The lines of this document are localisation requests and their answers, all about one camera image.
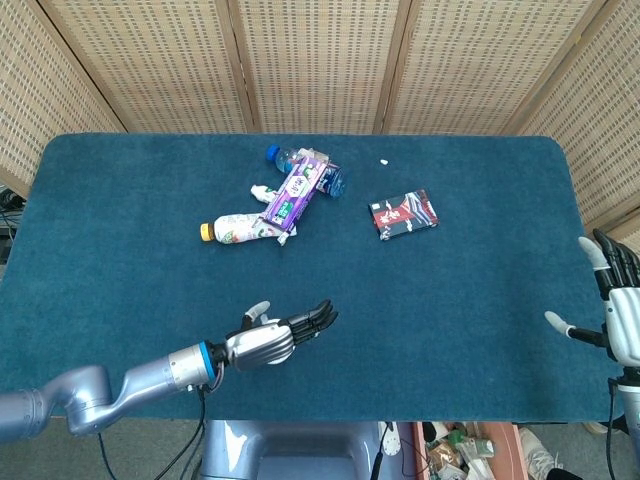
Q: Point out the grey sneaker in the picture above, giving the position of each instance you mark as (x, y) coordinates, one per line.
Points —
(537, 455)

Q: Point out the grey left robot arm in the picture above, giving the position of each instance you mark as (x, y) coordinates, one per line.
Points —
(140, 382)

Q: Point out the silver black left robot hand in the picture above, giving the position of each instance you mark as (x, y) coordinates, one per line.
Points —
(260, 345)

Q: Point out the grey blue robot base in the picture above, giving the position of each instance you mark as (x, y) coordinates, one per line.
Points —
(300, 450)

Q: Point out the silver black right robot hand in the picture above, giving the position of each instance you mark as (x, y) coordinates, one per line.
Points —
(625, 320)

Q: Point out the crumpled white packet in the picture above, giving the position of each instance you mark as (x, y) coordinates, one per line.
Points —
(260, 191)

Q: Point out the clear plastic bottle blue cap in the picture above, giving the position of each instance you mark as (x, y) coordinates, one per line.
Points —
(336, 183)

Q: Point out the red bin with trash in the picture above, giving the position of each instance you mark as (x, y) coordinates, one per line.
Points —
(465, 450)

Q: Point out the white plastic bottle yellow cap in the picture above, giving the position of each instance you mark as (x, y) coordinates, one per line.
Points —
(235, 230)

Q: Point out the purple carton box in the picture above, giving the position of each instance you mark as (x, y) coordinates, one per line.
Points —
(292, 195)

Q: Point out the black red card box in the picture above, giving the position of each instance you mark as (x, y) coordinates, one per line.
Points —
(402, 215)

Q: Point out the woven wooden folding screen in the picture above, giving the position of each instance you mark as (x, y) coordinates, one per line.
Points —
(320, 65)

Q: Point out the blue table cloth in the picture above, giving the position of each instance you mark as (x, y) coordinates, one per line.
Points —
(425, 310)

